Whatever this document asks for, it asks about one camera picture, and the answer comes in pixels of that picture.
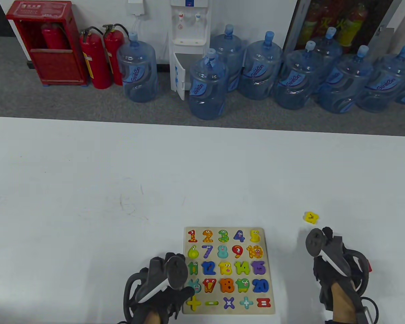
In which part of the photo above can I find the orange math block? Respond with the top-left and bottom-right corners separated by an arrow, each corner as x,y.
219,277 -> 236,294

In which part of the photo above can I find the large blue math block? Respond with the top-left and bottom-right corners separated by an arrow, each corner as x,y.
252,278 -> 269,294

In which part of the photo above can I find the person's right forearm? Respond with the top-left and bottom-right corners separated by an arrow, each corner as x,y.
331,283 -> 359,324

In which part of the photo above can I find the glass door fire hose cabinet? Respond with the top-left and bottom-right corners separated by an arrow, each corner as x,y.
283,0 -> 405,64

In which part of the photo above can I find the red fire extinguisher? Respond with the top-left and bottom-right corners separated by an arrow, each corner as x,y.
42,23 -> 68,51
79,26 -> 112,90
102,23 -> 129,86

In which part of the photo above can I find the lime green math block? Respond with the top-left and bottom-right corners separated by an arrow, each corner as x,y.
235,260 -> 252,276

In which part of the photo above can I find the wooden math block puzzle board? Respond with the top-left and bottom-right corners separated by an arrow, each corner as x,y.
183,227 -> 276,315

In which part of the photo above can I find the white water dispenser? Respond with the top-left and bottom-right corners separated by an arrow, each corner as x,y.
169,0 -> 212,101

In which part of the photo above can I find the black glove cable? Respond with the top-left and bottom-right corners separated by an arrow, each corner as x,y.
116,270 -> 145,324
344,249 -> 379,324

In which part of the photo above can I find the red fire extinguisher cabinet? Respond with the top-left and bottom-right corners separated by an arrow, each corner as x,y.
6,0 -> 88,86

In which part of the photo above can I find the row of blue water jugs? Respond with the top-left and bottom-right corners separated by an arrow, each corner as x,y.
116,24 -> 405,121

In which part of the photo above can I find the white wall socket box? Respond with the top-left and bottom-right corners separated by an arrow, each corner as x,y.
127,0 -> 145,16

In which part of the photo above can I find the person's right hand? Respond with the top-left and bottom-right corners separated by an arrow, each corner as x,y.
312,227 -> 362,312

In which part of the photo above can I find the person's left hand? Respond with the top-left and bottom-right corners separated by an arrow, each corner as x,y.
134,252 -> 197,324

